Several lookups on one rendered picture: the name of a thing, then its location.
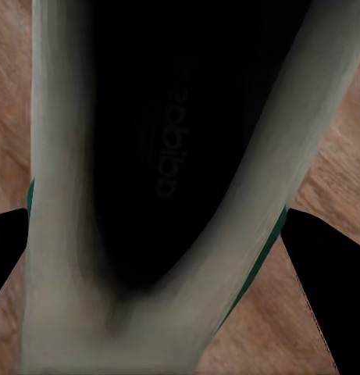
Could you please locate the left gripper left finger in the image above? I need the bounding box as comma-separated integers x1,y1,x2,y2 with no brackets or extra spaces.
0,208,28,290

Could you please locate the gym shoe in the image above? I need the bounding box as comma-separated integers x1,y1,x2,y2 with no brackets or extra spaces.
18,0,360,375

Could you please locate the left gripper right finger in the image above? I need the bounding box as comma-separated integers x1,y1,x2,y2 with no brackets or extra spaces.
280,209,360,375

